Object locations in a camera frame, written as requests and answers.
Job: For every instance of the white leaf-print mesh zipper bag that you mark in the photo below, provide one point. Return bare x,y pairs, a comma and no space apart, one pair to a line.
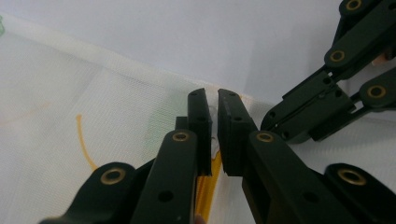
77,93

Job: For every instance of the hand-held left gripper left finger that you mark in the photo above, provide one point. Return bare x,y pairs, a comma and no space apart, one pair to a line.
174,174

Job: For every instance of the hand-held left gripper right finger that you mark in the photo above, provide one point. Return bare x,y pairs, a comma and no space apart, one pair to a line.
267,174

